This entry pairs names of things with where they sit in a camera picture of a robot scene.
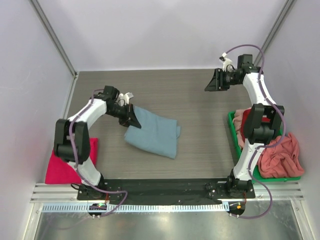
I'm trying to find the white slotted cable duct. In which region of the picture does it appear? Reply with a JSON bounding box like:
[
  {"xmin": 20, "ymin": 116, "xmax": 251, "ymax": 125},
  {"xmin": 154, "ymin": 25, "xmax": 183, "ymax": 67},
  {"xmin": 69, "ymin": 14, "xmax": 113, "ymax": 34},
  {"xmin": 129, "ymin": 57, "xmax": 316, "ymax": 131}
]
[{"xmin": 42, "ymin": 202, "xmax": 229, "ymax": 213}]

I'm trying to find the folded magenta t shirt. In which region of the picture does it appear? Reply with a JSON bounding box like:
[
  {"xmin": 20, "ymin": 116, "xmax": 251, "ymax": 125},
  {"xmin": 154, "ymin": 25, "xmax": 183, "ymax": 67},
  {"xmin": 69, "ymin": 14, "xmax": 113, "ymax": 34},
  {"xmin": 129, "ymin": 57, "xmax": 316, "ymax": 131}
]
[{"xmin": 44, "ymin": 138, "xmax": 99, "ymax": 185}]

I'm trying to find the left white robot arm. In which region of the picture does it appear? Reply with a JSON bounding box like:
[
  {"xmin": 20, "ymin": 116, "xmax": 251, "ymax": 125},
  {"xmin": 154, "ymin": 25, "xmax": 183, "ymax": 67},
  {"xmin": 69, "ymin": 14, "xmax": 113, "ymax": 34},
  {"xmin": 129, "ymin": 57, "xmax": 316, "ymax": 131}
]
[{"xmin": 53, "ymin": 85, "xmax": 142, "ymax": 200}]

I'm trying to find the blue-grey t shirt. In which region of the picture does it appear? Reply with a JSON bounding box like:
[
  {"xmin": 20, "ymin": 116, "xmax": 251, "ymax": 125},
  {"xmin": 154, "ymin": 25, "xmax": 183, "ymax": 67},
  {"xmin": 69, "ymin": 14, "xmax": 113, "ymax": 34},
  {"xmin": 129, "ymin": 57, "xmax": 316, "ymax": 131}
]
[{"xmin": 124, "ymin": 106, "xmax": 181, "ymax": 159}]

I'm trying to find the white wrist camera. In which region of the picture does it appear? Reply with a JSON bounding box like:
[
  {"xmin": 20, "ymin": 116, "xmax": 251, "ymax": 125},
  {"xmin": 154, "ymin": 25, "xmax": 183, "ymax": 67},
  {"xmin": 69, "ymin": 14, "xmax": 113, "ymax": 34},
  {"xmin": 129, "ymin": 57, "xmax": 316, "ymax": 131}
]
[
  {"xmin": 118, "ymin": 92, "xmax": 134, "ymax": 105},
  {"xmin": 219, "ymin": 52, "xmax": 233, "ymax": 72}
]

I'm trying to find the aluminium frame post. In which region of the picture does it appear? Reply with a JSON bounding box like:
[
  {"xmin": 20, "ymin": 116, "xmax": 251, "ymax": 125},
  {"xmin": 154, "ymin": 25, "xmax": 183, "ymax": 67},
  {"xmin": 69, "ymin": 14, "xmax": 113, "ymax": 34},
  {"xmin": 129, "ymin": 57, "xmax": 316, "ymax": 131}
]
[
  {"xmin": 261, "ymin": 0, "xmax": 297, "ymax": 52},
  {"xmin": 29, "ymin": 0, "xmax": 77, "ymax": 79}
]

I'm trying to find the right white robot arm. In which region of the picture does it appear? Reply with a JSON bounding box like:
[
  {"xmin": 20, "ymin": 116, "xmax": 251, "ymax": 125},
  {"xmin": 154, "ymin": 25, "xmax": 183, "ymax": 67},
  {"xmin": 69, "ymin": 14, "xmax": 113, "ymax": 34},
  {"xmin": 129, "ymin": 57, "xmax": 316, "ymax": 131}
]
[{"xmin": 204, "ymin": 53, "xmax": 285, "ymax": 200}]

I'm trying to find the salmon pink t shirt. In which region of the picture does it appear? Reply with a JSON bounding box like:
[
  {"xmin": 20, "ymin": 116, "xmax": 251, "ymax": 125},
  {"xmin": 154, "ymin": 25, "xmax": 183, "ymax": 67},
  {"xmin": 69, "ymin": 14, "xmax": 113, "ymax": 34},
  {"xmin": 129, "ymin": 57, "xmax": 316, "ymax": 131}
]
[{"xmin": 233, "ymin": 109, "xmax": 305, "ymax": 179}]

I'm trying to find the left aluminium frame post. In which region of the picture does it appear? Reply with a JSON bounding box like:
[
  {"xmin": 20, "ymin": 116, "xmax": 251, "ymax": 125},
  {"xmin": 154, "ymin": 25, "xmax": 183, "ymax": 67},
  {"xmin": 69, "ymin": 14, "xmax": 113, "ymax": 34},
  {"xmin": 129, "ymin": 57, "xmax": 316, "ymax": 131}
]
[{"xmin": 29, "ymin": 0, "xmax": 77, "ymax": 79}]

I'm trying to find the right aluminium frame post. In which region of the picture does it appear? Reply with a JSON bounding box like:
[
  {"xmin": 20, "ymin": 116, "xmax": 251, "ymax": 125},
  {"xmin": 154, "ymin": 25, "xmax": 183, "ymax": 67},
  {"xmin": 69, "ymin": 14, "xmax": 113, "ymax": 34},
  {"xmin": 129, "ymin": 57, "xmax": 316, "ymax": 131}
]
[{"xmin": 261, "ymin": 0, "xmax": 297, "ymax": 52}]

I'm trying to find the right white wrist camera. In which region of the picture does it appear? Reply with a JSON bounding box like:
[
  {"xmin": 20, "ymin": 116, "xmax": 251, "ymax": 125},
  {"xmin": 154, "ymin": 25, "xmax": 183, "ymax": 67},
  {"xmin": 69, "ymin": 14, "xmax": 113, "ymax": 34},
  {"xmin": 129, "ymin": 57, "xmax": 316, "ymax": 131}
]
[{"xmin": 219, "ymin": 52, "xmax": 233, "ymax": 72}]

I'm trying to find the dark red t shirt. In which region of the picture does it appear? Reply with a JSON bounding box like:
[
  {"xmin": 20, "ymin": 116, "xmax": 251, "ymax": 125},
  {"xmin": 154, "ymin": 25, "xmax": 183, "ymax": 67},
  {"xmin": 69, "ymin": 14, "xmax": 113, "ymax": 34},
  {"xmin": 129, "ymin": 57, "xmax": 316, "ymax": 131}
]
[{"xmin": 240, "ymin": 108, "xmax": 271, "ymax": 137}]

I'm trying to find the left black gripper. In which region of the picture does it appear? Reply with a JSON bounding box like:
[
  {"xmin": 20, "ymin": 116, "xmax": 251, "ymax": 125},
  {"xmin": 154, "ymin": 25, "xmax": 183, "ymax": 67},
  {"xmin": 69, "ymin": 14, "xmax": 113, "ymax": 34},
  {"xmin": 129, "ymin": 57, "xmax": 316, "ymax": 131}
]
[{"xmin": 106, "ymin": 102, "xmax": 141, "ymax": 129}]

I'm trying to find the green plastic tray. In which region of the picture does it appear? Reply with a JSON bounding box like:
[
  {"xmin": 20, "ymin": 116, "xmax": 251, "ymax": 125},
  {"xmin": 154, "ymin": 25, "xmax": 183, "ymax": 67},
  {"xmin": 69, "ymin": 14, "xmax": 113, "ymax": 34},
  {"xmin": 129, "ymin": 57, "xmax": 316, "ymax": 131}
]
[{"xmin": 227, "ymin": 111, "xmax": 301, "ymax": 183}]

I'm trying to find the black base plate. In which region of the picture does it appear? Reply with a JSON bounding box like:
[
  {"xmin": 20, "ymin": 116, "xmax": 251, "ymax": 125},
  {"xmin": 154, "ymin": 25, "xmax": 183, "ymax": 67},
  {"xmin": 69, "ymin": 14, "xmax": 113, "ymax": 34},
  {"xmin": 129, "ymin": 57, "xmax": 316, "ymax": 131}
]
[{"xmin": 77, "ymin": 177, "xmax": 256, "ymax": 206}]

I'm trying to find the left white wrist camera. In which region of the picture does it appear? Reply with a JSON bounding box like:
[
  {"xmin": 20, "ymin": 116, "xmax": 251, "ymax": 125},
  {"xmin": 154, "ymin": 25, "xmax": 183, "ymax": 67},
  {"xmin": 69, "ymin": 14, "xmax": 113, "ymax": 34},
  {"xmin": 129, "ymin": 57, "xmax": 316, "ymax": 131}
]
[{"xmin": 118, "ymin": 92, "xmax": 134, "ymax": 105}]

